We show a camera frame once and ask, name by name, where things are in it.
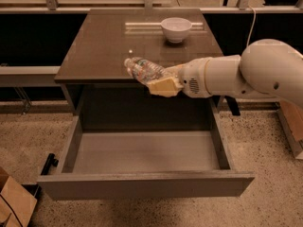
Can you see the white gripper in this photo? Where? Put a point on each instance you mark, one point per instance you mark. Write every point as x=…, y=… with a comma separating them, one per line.
x=191, y=77

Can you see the clear plastic water bottle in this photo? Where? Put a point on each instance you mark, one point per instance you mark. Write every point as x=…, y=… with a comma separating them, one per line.
x=143, y=70

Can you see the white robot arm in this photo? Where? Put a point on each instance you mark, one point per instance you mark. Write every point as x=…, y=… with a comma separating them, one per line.
x=266, y=69

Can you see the dark grey drawer cabinet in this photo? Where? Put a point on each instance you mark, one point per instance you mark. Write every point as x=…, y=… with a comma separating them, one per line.
x=126, y=48

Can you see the open grey top drawer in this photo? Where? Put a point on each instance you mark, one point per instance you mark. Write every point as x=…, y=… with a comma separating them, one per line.
x=125, y=144

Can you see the white ceramic bowl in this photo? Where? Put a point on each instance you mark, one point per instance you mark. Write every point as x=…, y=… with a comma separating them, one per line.
x=176, y=29

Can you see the cardboard box right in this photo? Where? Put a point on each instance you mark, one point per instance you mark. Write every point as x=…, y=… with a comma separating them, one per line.
x=291, y=118

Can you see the black metal foot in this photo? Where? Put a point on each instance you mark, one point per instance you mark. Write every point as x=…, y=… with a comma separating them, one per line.
x=51, y=161

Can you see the brown cardboard box left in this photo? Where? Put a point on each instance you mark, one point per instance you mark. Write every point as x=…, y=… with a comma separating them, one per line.
x=16, y=203

